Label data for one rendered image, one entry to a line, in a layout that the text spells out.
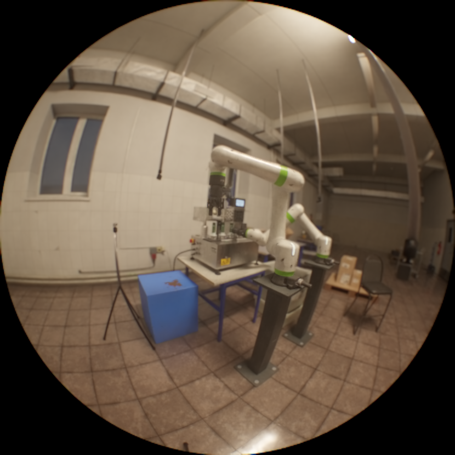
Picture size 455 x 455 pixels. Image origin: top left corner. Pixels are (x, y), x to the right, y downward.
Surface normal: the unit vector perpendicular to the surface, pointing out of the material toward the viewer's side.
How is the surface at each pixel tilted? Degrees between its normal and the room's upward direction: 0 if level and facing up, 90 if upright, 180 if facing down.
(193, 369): 0
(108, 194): 90
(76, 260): 90
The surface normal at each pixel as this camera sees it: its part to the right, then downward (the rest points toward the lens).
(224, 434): 0.08, -0.99
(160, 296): 0.65, 0.13
